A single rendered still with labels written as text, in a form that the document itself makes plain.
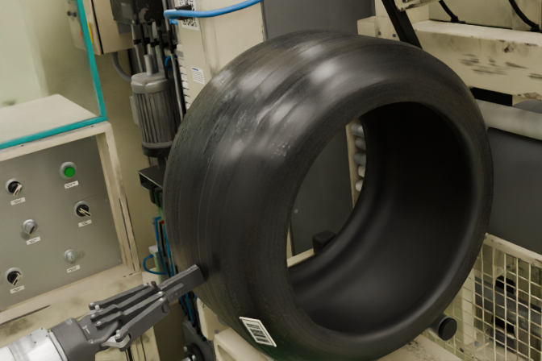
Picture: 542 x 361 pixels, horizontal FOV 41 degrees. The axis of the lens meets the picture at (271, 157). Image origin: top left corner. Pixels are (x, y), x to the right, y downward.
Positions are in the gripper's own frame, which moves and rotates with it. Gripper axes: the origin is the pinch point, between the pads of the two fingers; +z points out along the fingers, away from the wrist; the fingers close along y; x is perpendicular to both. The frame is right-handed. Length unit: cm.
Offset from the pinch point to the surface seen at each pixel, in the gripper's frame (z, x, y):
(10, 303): -21, 21, 60
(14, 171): -9, -7, 60
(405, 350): 39, 40, 1
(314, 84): 26.5, -24.8, -9.2
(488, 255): 107, 75, 45
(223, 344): 9.7, 30.3, 20.1
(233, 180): 10.3, -15.9, -7.7
